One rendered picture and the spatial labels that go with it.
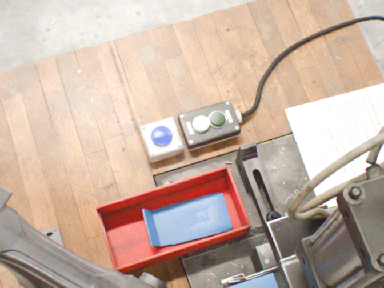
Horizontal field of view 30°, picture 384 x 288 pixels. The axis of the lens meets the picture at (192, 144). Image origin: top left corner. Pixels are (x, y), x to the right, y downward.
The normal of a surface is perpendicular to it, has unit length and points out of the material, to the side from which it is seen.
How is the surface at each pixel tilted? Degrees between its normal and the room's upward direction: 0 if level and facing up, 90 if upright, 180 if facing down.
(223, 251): 0
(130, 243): 0
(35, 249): 19
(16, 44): 0
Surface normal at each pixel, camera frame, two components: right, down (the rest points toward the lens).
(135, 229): 0.04, -0.34
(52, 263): 0.33, -0.18
